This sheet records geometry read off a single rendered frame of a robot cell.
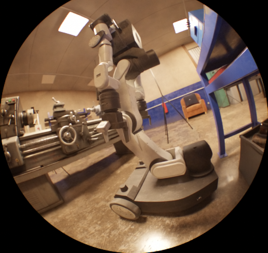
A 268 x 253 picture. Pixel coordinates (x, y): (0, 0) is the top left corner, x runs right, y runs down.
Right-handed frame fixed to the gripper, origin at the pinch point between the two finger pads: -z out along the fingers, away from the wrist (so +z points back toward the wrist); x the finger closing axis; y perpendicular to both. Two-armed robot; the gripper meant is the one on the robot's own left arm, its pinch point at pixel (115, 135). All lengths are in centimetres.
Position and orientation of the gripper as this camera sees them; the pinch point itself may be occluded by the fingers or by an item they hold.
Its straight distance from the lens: 40.5
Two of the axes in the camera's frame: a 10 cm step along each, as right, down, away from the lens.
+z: -1.5, -9.9, -0.4
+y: -3.8, 0.9, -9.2
